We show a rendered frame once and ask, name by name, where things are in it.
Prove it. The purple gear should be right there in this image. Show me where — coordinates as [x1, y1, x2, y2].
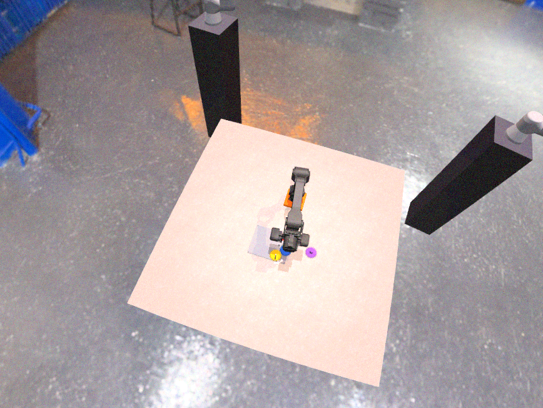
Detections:
[305, 248, 317, 258]

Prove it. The yellow gear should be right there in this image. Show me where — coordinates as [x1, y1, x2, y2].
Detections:
[270, 250, 282, 261]

